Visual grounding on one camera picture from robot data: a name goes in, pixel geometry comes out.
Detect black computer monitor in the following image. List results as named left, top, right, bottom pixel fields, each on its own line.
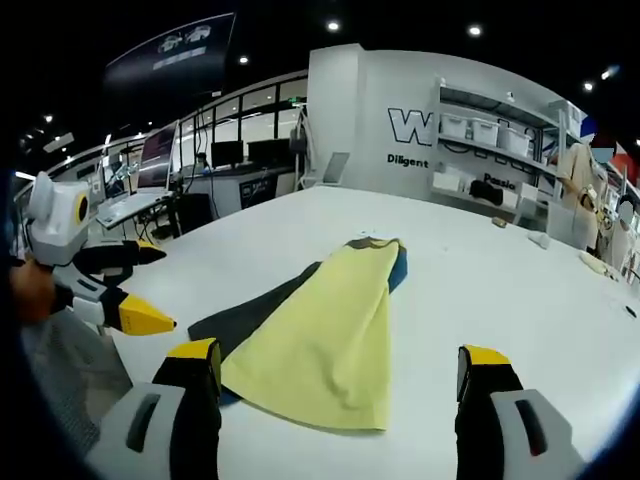
left=210, top=140, right=246, bottom=170
left=246, top=137, right=292, bottom=167

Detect large display screen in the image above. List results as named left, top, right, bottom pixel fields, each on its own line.
left=135, top=121, right=180, bottom=195

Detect dark hanging banner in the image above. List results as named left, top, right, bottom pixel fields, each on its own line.
left=102, top=11, right=237, bottom=97

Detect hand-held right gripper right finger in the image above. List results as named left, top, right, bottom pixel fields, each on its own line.
left=453, top=343, right=589, bottom=480

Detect grey leaning panel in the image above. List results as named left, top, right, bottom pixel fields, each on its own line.
left=321, top=151, right=352, bottom=187

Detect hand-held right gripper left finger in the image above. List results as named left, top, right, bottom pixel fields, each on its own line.
left=84, top=337, right=224, bottom=480

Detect person's left hand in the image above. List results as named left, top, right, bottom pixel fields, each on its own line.
left=8, top=258, right=57, bottom=328

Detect grey mesh chair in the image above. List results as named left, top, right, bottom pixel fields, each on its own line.
left=19, top=315, right=134, bottom=454

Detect yellow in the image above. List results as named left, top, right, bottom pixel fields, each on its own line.
left=187, top=236, right=412, bottom=434

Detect white side desk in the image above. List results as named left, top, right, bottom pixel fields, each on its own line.
left=94, top=191, right=168, bottom=230

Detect grey metal shelving unit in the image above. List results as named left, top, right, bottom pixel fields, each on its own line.
left=429, top=74, right=587, bottom=232

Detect white storage box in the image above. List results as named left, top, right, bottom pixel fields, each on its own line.
left=498, top=124, right=532, bottom=157
left=438, top=112, right=500, bottom=146

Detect cream cloth pieces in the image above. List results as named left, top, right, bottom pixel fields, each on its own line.
left=578, top=249, right=622, bottom=282

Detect black bag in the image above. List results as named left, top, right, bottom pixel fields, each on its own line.
left=469, top=179, right=507, bottom=205

